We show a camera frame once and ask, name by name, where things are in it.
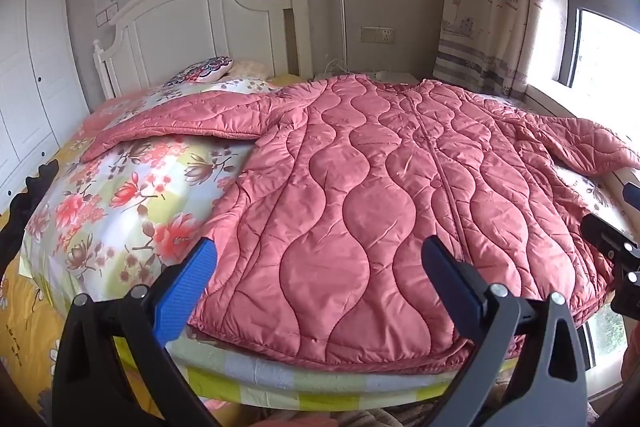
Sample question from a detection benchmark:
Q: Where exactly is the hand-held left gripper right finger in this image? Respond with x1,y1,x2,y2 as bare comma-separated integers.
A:
421,234,588,427

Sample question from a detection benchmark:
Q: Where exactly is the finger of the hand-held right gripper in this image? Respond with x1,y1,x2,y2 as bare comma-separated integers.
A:
581,212,640,264
611,252,640,324

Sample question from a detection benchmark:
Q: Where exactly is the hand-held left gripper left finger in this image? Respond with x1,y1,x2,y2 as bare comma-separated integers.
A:
52,237,221,427

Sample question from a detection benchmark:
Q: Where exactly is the pink quilted jacket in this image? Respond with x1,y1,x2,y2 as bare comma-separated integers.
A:
80,74,640,375

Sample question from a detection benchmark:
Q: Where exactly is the floral quilt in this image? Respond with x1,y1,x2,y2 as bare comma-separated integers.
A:
22,76,631,308

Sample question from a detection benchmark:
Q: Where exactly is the yellow bedsheet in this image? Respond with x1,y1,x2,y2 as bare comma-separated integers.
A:
0,127,168,427

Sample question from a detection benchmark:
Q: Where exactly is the dark cloth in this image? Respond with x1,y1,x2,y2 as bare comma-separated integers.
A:
0,159,60,280

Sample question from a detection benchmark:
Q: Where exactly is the patterned pillow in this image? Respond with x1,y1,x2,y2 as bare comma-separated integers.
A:
162,55,234,86

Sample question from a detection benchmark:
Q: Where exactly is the white wooden headboard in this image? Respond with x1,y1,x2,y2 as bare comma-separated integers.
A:
92,0,314,100

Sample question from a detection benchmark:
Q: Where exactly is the white wardrobe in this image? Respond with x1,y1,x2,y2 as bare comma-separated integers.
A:
0,0,91,208

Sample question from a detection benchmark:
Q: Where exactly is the white thin pole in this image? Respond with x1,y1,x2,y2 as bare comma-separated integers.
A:
338,0,347,72

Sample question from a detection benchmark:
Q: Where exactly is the white cable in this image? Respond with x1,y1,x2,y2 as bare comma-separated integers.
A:
322,59,362,78

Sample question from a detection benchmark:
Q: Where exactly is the wall socket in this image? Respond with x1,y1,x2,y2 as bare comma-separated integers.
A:
361,26,395,44

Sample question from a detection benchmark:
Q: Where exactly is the white wall notice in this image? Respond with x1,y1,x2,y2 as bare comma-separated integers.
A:
94,0,119,28

